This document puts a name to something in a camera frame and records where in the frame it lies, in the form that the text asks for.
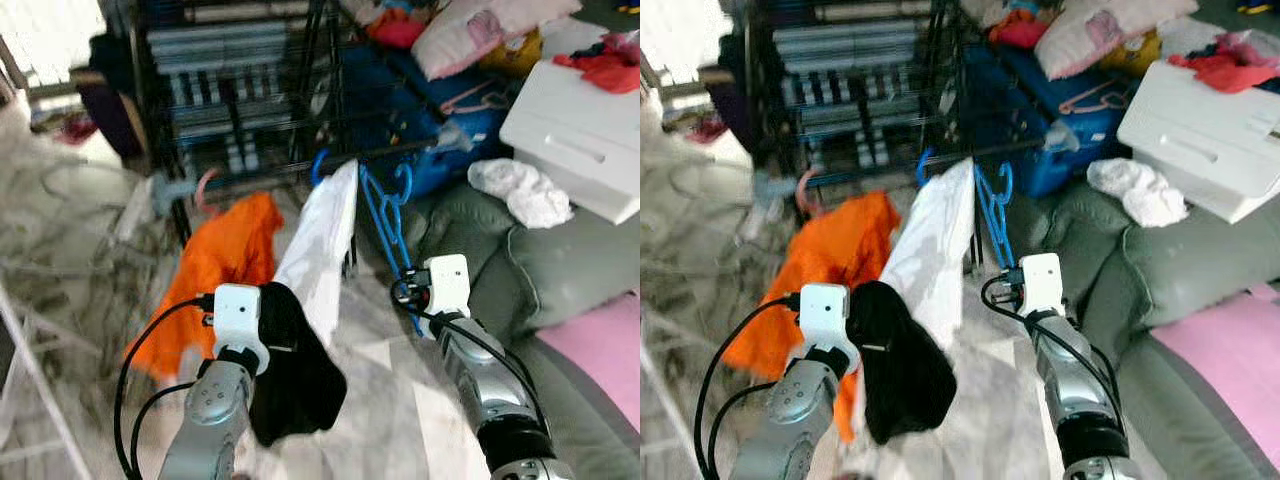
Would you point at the black drying rack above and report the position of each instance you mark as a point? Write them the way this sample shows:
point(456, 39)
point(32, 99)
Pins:
point(182, 215)
point(795, 215)

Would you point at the dark armchair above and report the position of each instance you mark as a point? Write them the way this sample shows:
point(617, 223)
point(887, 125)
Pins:
point(735, 100)
point(110, 100)

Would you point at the pink plastic hanger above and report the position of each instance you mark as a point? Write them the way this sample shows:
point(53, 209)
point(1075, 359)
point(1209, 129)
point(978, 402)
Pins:
point(475, 100)
point(200, 185)
point(802, 185)
point(1095, 100)

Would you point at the yellow bag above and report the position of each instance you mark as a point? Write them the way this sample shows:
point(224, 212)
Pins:
point(515, 55)
point(1132, 55)

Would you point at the white printer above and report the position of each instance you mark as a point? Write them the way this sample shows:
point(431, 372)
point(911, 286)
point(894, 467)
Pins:
point(570, 140)
point(1190, 140)

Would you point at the white pink pillow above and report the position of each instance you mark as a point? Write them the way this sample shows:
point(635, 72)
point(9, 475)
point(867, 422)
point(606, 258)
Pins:
point(1100, 35)
point(480, 35)

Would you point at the black shirt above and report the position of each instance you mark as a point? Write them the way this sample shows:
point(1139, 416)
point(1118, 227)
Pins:
point(900, 380)
point(295, 380)

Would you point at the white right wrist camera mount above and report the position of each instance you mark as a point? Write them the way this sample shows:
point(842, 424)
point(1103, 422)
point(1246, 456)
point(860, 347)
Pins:
point(1042, 285)
point(448, 285)

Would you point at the orange shirt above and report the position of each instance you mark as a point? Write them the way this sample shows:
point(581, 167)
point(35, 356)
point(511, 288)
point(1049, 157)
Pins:
point(210, 260)
point(830, 260)

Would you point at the bright window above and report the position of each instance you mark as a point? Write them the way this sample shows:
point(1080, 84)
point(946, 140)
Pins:
point(675, 35)
point(50, 35)

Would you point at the white crumpled cloth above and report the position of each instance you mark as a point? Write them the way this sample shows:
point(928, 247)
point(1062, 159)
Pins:
point(520, 190)
point(1135, 190)

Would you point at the white shirt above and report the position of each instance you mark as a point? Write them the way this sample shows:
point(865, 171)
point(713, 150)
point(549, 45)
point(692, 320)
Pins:
point(935, 240)
point(325, 240)

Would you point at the white folding chair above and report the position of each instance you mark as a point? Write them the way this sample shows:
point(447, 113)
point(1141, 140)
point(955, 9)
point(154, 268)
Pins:
point(30, 375)
point(660, 410)

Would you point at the grey green sofa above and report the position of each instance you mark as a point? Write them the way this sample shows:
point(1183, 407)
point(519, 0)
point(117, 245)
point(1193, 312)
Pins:
point(560, 270)
point(1170, 270)

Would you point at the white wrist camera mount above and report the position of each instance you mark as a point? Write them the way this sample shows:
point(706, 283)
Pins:
point(1042, 285)
point(823, 315)
point(448, 285)
point(238, 315)

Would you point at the red cloth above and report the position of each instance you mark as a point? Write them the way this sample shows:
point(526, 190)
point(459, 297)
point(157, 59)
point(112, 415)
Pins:
point(395, 30)
point(1225, 72)
point(605, 72)
point(1018, 30)

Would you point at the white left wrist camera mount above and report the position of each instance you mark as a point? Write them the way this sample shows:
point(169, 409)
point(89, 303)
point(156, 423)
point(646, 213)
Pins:
point(238, 315)
point(823, 315)

